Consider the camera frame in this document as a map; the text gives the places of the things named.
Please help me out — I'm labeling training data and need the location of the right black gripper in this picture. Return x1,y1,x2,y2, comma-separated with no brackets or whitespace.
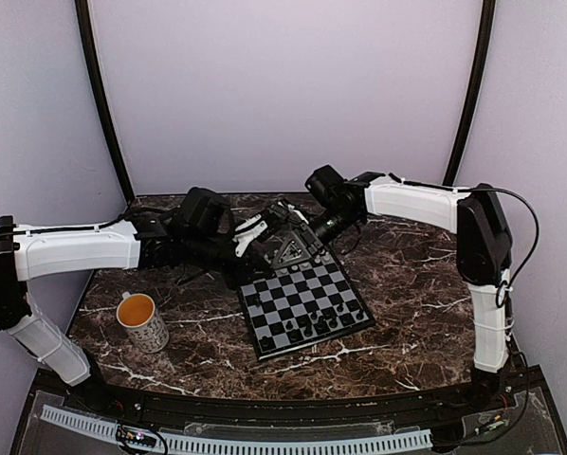
271,206,361,269

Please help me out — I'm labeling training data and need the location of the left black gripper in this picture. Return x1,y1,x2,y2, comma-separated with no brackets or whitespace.
184,231,275,291

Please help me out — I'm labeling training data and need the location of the black grey chess board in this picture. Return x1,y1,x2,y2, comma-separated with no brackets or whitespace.
237,250,375,361

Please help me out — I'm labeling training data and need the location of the black piece edge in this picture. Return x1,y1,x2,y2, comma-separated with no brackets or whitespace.
260,336,271,349

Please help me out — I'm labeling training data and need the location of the black knight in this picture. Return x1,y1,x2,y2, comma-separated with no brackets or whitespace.
340,314,354,326

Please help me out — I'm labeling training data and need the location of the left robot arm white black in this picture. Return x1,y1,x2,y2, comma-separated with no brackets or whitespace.
0,188,274,413

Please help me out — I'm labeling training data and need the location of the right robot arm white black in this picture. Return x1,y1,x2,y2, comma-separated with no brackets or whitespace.
270,165,520,373

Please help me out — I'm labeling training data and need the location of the patterned mug with yellow interior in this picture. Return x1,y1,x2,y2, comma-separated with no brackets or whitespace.
116,292,170,354

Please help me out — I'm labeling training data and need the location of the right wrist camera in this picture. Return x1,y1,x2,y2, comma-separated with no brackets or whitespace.
264,199,308,228

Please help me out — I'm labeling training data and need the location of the white slotted cable duct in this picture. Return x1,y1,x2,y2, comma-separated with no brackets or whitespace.
40,405,432,454

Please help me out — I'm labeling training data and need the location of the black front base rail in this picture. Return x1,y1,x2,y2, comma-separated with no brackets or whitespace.
31,364,545,432

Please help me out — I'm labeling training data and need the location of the left black frame post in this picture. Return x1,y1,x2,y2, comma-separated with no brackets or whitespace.
74,0,136,203

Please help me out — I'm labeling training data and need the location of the black frame post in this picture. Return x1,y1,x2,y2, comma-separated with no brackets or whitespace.
443,0,496,186
74,0,136,203

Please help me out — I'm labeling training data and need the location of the right black frame post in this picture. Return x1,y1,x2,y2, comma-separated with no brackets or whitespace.
443,0,496,186

